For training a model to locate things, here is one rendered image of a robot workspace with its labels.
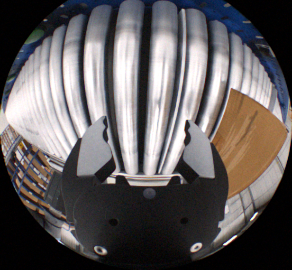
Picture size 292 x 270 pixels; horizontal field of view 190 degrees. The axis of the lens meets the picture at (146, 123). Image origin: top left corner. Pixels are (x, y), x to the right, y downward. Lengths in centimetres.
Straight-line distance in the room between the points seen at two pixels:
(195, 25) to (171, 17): 5
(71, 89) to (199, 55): 25
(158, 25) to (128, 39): 6
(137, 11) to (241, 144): 31
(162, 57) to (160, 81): 4
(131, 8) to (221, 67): 20
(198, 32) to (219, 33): 6
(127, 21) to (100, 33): 5
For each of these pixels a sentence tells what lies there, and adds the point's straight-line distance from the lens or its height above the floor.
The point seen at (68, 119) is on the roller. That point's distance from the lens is 29.
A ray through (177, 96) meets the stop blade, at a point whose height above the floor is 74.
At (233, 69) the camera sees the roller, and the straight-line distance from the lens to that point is 27.
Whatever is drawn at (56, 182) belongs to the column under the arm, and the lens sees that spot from 87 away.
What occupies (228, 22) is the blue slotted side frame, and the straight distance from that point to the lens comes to 33.
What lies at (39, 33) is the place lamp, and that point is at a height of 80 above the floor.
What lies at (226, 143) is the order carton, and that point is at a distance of 24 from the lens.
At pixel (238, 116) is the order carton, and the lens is 22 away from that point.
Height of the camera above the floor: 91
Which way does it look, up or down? 58 degrees down
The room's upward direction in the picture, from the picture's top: 180 degrees counter-clockwise
